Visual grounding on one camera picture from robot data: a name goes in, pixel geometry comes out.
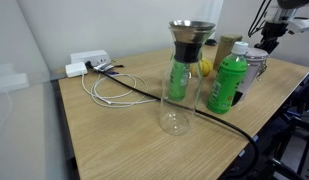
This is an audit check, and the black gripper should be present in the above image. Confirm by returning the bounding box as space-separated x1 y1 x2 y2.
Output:
254 21 290 54

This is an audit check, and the black computer mouse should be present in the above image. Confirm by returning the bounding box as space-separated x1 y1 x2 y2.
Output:
205 38 218 47

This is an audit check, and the green bottle with white cap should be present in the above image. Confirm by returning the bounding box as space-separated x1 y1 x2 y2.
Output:
206 41 249 115

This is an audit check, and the yellow lemon-shaped object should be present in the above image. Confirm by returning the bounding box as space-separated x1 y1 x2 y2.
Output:
190 59 214 78

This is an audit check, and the glass carafe with metal funnel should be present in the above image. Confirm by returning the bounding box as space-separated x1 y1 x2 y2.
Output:
159 20 217 136

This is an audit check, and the small purple connector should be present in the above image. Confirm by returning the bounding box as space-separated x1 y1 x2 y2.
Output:
105 69 121 76

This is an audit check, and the white power strip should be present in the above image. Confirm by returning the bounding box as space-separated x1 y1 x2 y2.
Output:
69 49 112 68

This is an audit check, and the white power adapter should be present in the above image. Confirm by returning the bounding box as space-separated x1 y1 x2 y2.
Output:
65 61 89 79

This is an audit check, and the clear acrylic partition panel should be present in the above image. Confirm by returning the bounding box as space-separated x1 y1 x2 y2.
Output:
0 0 75 180

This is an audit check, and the thick black cable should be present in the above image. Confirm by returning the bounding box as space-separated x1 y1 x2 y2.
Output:
85 60 261 179

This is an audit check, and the black office chair frame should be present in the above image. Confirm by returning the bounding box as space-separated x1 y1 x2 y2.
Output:
257 74 309 180

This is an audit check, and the white charging cable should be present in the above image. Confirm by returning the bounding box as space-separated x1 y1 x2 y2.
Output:
81 73 158 109

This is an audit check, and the small black plug cable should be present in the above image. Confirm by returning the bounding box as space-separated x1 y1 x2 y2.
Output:
93 61 126 72

